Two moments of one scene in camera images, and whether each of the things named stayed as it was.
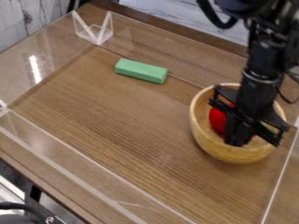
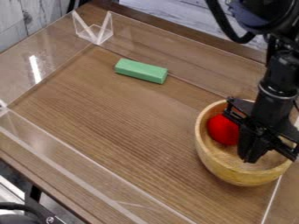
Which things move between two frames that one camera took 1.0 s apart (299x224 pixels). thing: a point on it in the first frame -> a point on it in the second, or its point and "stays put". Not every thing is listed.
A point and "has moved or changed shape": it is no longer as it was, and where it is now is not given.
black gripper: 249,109 -> 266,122
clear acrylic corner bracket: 94,33 stays put
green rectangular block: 152,73 stays put
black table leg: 35,193 stays put
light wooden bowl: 252,151 has moved or changed shape
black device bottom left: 37,213 stays put
